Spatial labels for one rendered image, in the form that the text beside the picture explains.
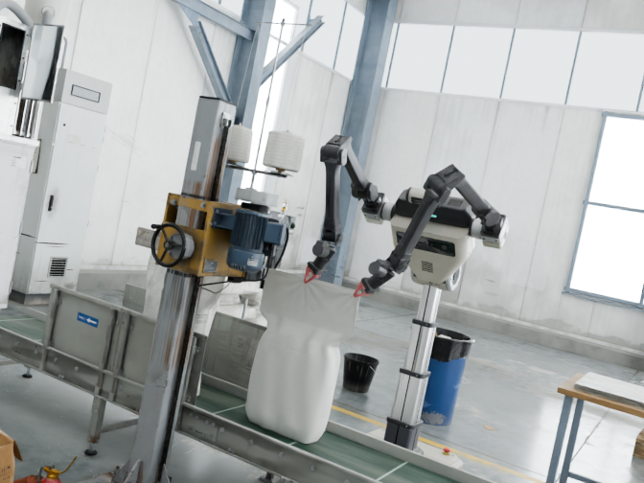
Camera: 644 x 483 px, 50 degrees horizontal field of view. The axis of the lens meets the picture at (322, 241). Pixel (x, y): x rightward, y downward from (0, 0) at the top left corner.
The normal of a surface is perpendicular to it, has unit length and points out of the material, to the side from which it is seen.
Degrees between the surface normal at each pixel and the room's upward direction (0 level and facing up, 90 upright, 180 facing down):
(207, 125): 90
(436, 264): 130
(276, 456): 90
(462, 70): 90
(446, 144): 90
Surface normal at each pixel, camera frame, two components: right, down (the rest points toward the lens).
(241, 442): -0.49, -0.05
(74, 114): 0.85, 0.19
